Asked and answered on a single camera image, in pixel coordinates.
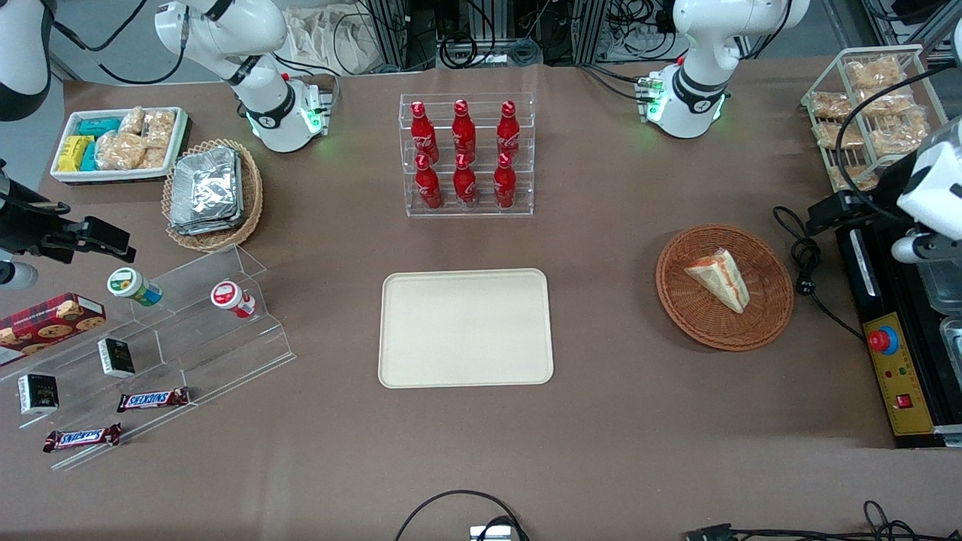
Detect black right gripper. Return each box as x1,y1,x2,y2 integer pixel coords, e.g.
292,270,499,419
0,162,136,264

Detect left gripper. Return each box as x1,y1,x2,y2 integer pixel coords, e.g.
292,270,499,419
806,150,929,235

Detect triangular sandwich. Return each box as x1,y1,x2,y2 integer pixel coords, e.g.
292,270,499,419
683,248,751,315

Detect white rectangular snack tray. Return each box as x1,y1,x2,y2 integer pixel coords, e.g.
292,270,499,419
50,107,189,184

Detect light tan wicker basket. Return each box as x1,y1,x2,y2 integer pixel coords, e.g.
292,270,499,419
162,138,264,252

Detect brown round wicker basket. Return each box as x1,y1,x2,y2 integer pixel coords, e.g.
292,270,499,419
655,224,795,352

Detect cream plastic tray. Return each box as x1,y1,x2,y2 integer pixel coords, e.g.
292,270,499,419
378,268,555,389

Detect bagged fried snack pack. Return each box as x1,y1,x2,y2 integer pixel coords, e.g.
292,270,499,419
829,164,880,191
809,91,855,121
870,113,936,156
857,90,916,117
844,56,908,91
813,121,867,150

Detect green lid snack cup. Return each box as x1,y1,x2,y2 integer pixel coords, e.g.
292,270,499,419
107,267,163,307

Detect black machine with yellow panel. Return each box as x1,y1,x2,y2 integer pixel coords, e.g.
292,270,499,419
834,207,962,449

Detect red tartan cookie box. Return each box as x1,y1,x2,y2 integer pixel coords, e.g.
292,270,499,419
0,292,107,367

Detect yellow snack packet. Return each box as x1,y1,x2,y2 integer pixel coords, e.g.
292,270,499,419
57,135,95,173

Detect small black tea box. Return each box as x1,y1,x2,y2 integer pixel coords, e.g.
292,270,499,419
17,373,60,416
97,337,137,379

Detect large steel food pan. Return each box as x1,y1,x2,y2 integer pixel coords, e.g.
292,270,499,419
921,255,962,313

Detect stack of foil containers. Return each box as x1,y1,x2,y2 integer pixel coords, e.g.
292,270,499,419
169,147,245,236

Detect red lid snack cup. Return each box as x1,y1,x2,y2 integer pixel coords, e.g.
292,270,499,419
210,280,257,319

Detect clear acrylic stepped display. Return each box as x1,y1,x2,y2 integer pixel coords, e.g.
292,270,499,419
0,244,298,473

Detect small steel food pan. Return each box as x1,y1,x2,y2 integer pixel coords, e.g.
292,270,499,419
939,317,962,369

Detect Snickers chocolate bar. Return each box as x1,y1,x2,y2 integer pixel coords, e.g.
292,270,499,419
116,387,191,413
43,423,123,453

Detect white cloth bag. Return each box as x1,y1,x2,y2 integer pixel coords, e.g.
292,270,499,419
284,6,384,76

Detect red cola bottle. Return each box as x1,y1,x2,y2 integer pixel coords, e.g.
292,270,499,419
493,153,518,209
415,154,443,210
453,153,478,209
410,101,440,160
496,100,522,159
452,99,477,159

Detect clear acrylic bottle rack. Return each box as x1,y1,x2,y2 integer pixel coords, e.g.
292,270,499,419
399,92,535,219

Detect black power cable with plug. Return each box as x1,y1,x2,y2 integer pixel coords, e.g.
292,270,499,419
773,206,865,340

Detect white wire rack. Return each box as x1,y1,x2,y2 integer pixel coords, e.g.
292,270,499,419
800,45,962,205

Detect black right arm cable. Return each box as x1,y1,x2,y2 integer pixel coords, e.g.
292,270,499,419
41,0,189,85

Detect black cable with connector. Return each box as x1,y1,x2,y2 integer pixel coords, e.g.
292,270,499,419
684,500,962,541

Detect coiled black background cables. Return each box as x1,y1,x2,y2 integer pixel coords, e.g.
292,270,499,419
440,30,543,70

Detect black looped table cable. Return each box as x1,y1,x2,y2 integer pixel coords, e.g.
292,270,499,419
395,490,531,541

